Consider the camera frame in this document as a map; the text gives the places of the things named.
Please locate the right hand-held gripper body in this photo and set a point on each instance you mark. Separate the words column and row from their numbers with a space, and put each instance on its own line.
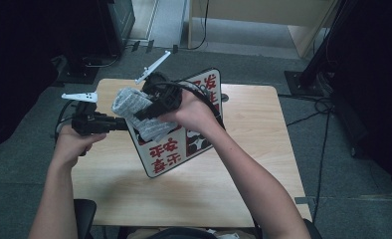
column 165, row 96

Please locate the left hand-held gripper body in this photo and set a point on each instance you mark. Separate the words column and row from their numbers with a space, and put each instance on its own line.
column 91, row 122

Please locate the panda print board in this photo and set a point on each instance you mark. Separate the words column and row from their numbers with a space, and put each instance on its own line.
column 165, row 156

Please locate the person's dark clothing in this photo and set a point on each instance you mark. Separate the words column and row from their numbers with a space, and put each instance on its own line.
column 184, row 233

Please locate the light wooden cabinet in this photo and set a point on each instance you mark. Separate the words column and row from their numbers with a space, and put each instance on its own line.
column 260, row 10

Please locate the person's right hand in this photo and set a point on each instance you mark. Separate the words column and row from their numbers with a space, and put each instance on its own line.
column 194, row 113

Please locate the black cabinet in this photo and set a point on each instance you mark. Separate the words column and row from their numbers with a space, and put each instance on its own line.
column 117, row 20

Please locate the black metal stand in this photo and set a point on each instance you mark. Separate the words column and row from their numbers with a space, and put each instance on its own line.
column 305, row 83

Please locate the black stand base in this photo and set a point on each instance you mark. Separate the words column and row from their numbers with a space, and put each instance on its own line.
column 78, row 74

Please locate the grey striped cloth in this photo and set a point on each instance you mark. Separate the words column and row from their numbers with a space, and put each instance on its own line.
column 131, row 101

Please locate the short black floor strip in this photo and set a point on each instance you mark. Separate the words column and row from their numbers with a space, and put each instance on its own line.
column 135, row 46
column 150, row 46

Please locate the person's left hand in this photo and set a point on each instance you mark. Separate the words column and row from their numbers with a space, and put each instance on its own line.
column 69, row 146

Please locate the small black plug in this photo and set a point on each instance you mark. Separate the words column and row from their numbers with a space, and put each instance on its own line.
column 175, row 49

